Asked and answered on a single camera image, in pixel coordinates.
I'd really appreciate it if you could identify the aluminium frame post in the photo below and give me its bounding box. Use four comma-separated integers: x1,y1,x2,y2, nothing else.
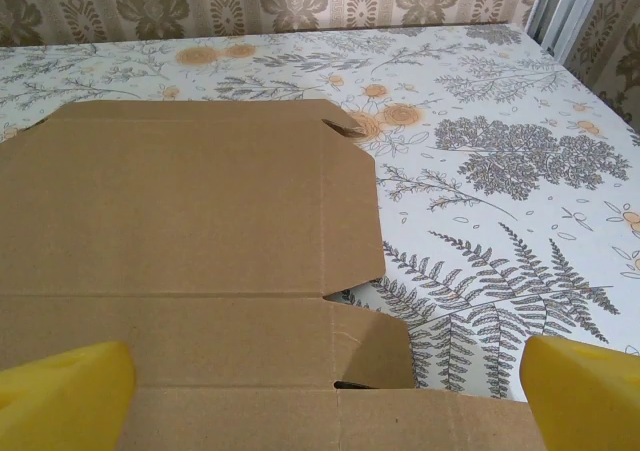
519,0,590,63

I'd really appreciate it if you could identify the brown cardboard box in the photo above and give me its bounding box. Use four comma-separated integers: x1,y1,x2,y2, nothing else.
0,98,547,451

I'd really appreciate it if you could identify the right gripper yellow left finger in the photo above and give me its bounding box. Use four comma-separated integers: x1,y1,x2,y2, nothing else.
0,339,137,451

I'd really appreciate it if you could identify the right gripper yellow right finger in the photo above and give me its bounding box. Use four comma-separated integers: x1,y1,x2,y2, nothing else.
519,334,640,451

